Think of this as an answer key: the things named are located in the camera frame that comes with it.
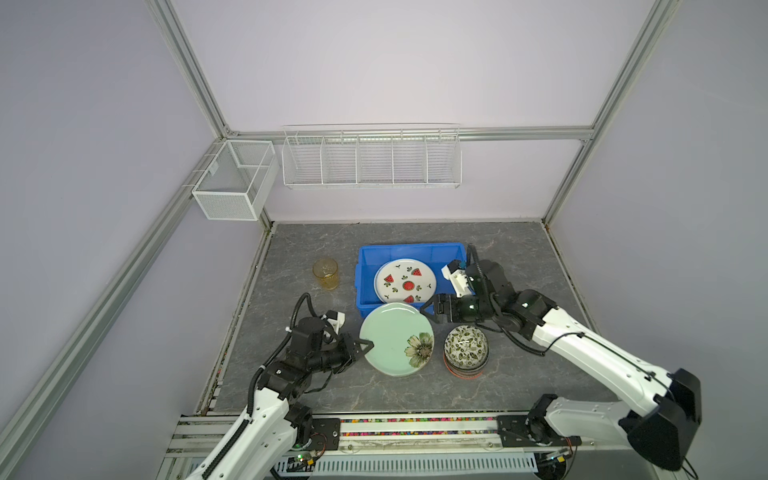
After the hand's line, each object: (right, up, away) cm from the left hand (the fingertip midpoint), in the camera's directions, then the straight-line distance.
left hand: (373, 350), depth 75 cm
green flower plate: (+7, +2, +3) cm, 8 cm away
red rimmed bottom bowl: (+24, -6, +1) cm, 25 cm away
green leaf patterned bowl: (+25, -2, +6) cm, 26 cm away
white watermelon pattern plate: (+9, +15, +26) cm, 31 cm away
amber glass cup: (-19, +18, +28) cm, 38 cm away
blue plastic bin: (+20, +23, +29) cm, 42 cm away
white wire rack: (-2, +57, +24) cm, 62 cm away
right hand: (+15, +10, -1) cm, 18 cm away
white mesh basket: (-49, +49, +27) cm, 74 cm away
